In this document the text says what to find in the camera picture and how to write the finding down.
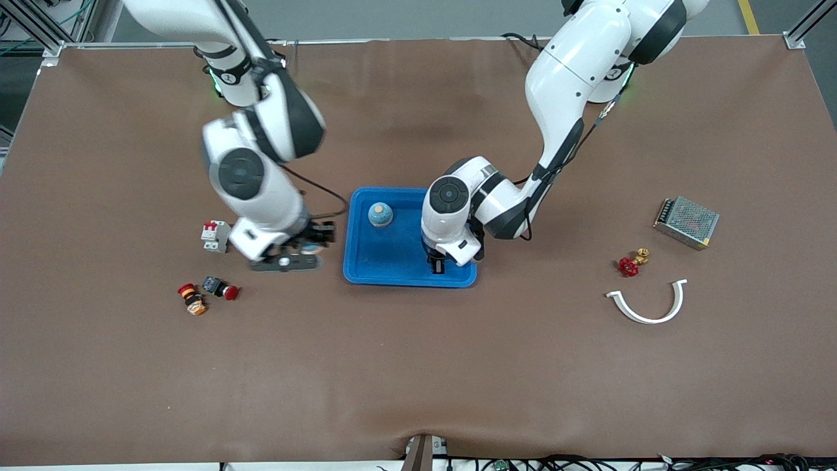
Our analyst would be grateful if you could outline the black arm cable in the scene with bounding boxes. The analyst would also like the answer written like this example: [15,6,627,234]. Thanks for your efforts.
[513,62,638,241]
[281,166,349,220]

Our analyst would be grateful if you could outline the green cable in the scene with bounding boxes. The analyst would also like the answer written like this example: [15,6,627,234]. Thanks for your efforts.
[49,0,95,24]

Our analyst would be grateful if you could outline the white circuit breaker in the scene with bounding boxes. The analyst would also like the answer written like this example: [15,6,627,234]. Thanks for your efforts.
[200,220,231,254]

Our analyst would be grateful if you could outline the brass valve with red handle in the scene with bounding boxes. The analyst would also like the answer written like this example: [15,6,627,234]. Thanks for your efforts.
[619,248,651,277]

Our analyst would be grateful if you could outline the black left arm base cables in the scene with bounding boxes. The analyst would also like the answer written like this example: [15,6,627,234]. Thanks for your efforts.
[500,31,547,53]

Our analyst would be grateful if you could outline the metal table edge bracket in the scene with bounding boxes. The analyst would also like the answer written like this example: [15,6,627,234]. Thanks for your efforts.
[401,434,449,471]

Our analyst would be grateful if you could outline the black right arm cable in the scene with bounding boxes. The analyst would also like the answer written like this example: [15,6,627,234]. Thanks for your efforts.
[281,166,349,220]

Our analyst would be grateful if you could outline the orange and red button switch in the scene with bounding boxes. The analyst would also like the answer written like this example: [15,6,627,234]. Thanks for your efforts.
[177,283,208,317]

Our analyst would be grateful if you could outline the red mushroom push button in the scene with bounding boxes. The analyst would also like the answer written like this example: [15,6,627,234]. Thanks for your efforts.
[201,276,240,302]

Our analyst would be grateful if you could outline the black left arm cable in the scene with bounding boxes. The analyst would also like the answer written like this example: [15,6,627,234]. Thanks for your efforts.
[513,62,638,241]

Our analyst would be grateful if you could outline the aluminium frame profile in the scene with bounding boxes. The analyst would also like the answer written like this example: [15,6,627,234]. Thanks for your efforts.
[0,0,89,61]
[783,0,837,50]

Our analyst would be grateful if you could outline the white curved plastic clip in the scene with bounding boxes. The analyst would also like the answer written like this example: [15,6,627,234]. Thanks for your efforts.
[605,279,689,325]

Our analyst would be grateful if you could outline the blue plastic tray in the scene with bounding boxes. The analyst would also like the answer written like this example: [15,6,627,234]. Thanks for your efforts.
[343,188,479,288]

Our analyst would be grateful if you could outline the brown table mat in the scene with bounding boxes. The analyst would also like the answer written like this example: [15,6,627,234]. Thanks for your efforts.
[0,36,837,467]

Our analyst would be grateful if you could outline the metal mesh power supply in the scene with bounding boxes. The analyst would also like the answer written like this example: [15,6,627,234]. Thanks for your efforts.
[653,196,721,251]

